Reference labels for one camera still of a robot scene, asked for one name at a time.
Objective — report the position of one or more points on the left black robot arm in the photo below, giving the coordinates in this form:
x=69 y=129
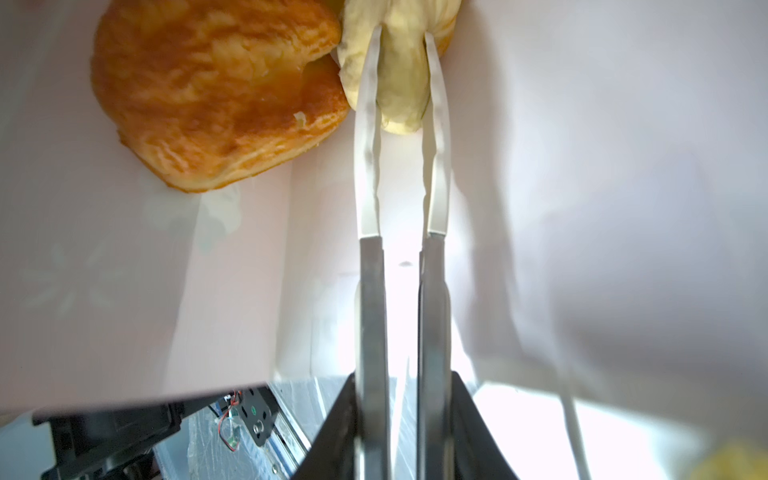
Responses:
x=101 y=444

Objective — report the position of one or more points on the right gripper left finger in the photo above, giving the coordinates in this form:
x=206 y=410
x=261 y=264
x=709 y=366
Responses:
x=332 y=454

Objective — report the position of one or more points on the red white paper bag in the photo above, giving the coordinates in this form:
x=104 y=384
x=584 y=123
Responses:
x=607 y=222

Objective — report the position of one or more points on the pale cream bread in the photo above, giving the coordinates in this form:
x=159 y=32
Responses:
x=403 y=72

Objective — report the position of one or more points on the yellow croissant bread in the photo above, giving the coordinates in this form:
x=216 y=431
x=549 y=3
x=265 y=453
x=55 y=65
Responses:
x=733 y=461

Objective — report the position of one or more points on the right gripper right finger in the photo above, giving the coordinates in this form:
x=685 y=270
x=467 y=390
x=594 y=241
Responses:
x=477 y=455

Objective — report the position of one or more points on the round golden bread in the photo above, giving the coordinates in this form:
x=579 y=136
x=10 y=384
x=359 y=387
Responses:
x=208 y=93

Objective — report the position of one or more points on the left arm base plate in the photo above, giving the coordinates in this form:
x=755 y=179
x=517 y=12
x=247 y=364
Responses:
x=258 y=408

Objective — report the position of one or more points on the metal tongs white tips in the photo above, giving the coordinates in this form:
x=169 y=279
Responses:
x=435 y=447

